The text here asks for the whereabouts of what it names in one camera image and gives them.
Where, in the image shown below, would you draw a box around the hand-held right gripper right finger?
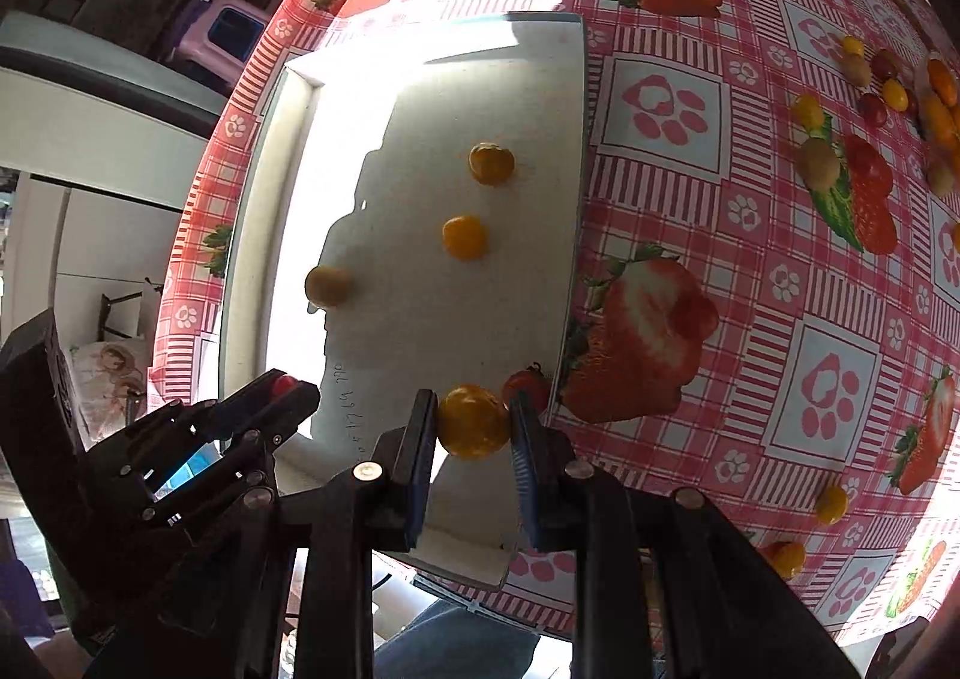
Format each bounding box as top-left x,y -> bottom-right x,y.
508,397 -> 863,679

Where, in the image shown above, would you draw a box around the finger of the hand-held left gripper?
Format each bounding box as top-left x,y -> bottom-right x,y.
141,382 -> 323,531
88,369 -> 290,474

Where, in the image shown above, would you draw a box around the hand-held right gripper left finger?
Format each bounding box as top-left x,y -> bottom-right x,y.
247,389 -> 440,679

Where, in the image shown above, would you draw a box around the yellow cherry tomato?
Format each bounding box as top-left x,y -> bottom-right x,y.
436,384 -> 514,462
814,484 -> 850,527
441,214 -> 490,262
304,264 -> 353,309
469,141 -> 517,187

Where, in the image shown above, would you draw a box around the white foam tray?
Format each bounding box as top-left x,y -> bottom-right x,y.
217,11 -> 590,591

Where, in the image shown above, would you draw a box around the cartoon print cloth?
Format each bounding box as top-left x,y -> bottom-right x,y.
69,340 -> 152,441

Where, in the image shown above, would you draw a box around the person's blue jeans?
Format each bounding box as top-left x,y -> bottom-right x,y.
373,600 -> 580,679

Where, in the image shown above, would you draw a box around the strawberry print tablecloth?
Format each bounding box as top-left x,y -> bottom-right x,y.
148,0 -> 960,650

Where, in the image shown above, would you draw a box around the orange cherry tomato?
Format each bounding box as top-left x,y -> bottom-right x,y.
763,540 -> 807,581

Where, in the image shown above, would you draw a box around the white cabinet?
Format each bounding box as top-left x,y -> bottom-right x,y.
0,11 -> 226,350

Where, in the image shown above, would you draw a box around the pink plastic stool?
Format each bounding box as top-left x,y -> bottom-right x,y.
163,0 -> 272,89

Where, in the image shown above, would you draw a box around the pile of mixed cherry tomatoes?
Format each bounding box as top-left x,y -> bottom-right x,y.
791,34 -> 960,200

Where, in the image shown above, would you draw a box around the black metal chair frame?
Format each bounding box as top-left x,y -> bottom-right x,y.
96,280 -> 164,344

